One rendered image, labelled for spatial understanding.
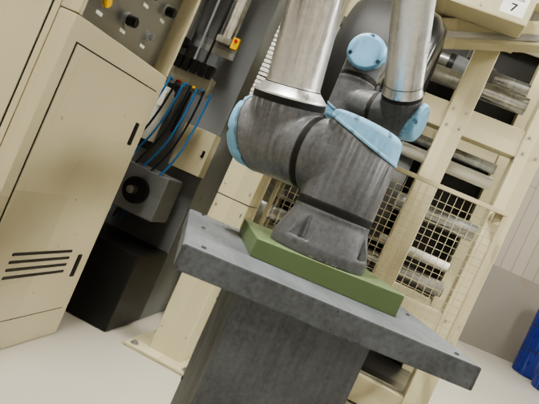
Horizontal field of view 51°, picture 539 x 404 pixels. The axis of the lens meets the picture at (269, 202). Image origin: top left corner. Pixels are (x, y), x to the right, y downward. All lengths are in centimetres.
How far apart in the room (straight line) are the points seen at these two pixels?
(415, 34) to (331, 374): 67
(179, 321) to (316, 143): 119
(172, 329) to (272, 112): 119
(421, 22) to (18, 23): 89
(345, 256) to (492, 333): 581
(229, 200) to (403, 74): 97
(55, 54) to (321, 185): 70
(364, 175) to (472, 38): 153
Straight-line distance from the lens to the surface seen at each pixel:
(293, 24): 113
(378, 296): 104
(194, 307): 208
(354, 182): 103
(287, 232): 103
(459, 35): 249
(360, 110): 133
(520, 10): 241
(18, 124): 143
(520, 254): 675
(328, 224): 102
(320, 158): 105
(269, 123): 111
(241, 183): 202
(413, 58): 124
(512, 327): 689
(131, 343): 212
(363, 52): 137
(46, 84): 141
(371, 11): 191
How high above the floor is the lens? 73
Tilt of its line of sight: 2 degrees down
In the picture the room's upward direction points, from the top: 24 degrees clockwise
